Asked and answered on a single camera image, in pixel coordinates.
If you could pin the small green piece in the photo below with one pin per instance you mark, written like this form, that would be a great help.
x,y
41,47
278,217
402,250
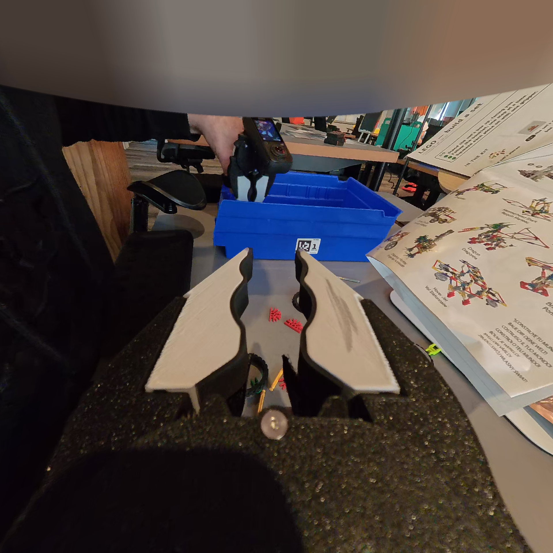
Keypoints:
x,y
255,383

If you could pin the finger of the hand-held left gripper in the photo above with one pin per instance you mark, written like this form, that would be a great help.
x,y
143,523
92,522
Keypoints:
x,y
243,189
260,192

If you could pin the wooden desk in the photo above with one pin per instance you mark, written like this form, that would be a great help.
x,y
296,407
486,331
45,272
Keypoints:
x,y
345,151

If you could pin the black office chair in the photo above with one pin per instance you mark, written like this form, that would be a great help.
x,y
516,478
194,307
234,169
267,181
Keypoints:
x,y
185,153

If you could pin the thin metal pin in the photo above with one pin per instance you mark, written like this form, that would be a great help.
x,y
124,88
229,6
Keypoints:
x,y
351,280

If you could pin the black toy tyre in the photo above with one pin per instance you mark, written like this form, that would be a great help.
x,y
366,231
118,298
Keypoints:
x,y
296,301
263,371

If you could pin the blue plastic bin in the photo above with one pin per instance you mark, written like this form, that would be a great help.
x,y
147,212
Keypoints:
x,y
281,233

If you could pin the lime green connector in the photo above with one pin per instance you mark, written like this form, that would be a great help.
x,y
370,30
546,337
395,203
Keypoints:
x,y
433,349

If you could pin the person's left hand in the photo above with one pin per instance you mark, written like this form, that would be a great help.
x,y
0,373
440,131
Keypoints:
x,y
220,134

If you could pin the white rounded board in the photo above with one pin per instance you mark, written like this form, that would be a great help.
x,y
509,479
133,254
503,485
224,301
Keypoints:
x,y
529,434

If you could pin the black perforated pad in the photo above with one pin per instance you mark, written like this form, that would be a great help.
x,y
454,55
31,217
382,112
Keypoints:
x,y
151,268

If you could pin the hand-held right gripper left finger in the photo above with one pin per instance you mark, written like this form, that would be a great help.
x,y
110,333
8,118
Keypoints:
x,y
203,332

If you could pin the wooden post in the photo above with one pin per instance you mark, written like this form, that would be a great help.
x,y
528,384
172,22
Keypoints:
x,y
99,198

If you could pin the grey metal pole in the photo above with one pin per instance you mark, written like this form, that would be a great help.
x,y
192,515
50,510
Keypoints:
x,y
391,147

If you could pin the light wooden board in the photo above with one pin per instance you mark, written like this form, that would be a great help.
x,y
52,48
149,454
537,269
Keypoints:
x,y
453,181

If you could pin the printed instruction sheet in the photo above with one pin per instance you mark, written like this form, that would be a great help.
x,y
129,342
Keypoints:
x,y
484,134

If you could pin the open instruction booklet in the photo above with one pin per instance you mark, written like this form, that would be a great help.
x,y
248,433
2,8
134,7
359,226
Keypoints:
x,y
475,302

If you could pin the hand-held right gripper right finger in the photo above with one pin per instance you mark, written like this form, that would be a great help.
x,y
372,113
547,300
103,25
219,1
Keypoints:
x,y
345,337

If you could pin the black chair armrest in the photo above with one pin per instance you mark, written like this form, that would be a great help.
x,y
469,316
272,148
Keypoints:
x,y
168,190

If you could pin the red floor object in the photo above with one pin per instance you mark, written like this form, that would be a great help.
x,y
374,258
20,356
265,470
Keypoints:
x,y
410,187

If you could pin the thin yellow rod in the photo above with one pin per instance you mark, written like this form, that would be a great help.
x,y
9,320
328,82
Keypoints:
x,y
260,401
276,379

